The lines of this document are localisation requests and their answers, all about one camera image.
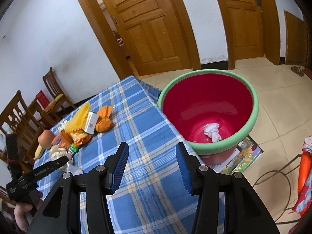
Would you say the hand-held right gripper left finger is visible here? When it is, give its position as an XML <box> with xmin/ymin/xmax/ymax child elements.
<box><xmin>26</xmin><ymin>142</ymin><xmax>129</xmax><ymax>234</ymax></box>

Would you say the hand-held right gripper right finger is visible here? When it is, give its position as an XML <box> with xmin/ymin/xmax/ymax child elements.
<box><xmin>175</xmin><ymin>142</ymin><xmax>281</xmax><ymax>234</ymax></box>

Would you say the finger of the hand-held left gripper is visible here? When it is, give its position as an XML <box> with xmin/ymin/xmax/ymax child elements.
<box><xmin>23</xmin><ymin>156</ymin><xmax>69</xmax><ymax>184</ymax></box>

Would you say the orange yellow snack packet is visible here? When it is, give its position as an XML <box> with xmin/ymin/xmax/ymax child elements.
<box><xmin>72</xmin><ymin>131</ymin><xmax>92</xmax><ymax>148</ymax></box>

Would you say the red basin with green rim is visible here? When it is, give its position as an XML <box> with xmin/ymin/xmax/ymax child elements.
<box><xmin>157</xmin><ymin>69</ymin><xmax>259</xmax><ymax>168</ymax></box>

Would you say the person's left hand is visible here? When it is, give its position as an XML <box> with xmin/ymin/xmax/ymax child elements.
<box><xmin>13</xmin><ymin>190</ymin><xmax>44</xmax><ymax>232</ymax></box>

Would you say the white crumpled tissue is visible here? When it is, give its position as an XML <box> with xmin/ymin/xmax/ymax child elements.
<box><xmin>203</xmin><ymin>123</ymin><xmax>222</xmax><ymax>142</ymax></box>
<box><xmin>50</xmin><ymin>145</ymin><xmax>74</xmax><ymax>166</ymax></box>

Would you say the brown egg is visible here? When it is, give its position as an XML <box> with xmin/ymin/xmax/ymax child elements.
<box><xmin>38</xmin><ymin>130</ymin><xmax>55</xmax><ymax>149</ymax></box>

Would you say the small orange blue box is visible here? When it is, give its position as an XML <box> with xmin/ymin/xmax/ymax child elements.
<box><xmin>52</xmin><ymin>130</ymin><xmax>74</xmax><ymax>149</ymax></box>

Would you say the orange twisted wrapper bag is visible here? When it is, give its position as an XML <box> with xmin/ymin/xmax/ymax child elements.
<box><xmin>95</xmin><ymin>105</ymin><xmax>114</xmax><ymax>132</ymax></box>

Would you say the blue plaid tablecloth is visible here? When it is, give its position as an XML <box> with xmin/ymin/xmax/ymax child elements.
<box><xmin>33</xmin><ymin>75</ymin><xmax>226</xmax><ymax>234</ymax></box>

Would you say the small white box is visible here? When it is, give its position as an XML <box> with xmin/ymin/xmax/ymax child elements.
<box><xmin>83</xmin><ymin>112</ymin><xmax>98</xmax><ymax>135</ymax></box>

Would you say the wooden chair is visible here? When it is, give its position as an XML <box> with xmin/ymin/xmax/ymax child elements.
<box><xmin>27</xmin><ymin>97</ymin><xmax>58</xmax><ymax>128</ymax></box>
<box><xmin>0</xmin><ymin>90</ymin><xmax>43</xmax><ymax>166</ymax></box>
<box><xmin>43</xmin><ymin>67</ymin><xmax>77</xmax><ymax>113</ymax></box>

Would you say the yellow zigzag-edged packet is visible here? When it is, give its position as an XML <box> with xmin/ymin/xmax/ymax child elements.
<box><xmin>64</xmin><ymin>102</ymin><xmax>91</xmax><ymax>132</ymax></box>

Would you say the colourful picture book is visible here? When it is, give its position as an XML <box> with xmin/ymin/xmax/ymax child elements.
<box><xmin>210</xmin><ymin>136</ymin><xmax>264</xmax><ymax>176</ymax></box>

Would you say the yellow seat cushion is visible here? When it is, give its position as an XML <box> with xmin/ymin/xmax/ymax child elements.
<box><xmin>45</xmin><ymin>94</ymin><xmax>64</xmax><ymax>113</ymax></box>

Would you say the red flat object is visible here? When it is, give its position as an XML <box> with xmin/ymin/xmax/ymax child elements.
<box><xmin>36</xmin><ymin>90</ymin><xmax>51</xmax><ymax>110</ymax></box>

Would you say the red white bag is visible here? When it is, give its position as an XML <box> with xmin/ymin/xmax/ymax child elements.
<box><xmin>291</xmin><ymin>135</ymin><xmax>312</xmax><ymax>218</ymax></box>

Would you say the open wooden door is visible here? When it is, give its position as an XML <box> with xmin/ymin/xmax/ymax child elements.
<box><xmin>94</xmin><ymin>0</ymin><xmax>192</xmax><ymax>77</ymax></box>

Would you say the closed wooden door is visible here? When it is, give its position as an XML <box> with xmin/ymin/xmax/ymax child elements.
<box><xmin>211</xmin><ymin>0</ymin><xmax>265</xmax><ymax>61</ymax></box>

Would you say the small wooden cabinet door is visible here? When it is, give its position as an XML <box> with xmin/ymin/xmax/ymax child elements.
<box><xmin>284</xmin><ymin>10</ymin><xmax>306</xmax><ymax>66</ymax></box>

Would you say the dark floor cable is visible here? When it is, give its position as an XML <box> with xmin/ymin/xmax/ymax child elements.
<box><xmin>252</xmin><ymin>153</ymin><xmax>305</xmax><ymax>222</ymax></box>

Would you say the wooden door frame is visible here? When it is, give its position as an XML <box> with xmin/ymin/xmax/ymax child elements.
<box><xmin>168</xmin><ymin>0</ymin><xmax>281</xmax><ymax>70</ymax></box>
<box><xmin>69</xmin><ymin>0</ymin><xmax>201</xmax><ymax>81</ymax></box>

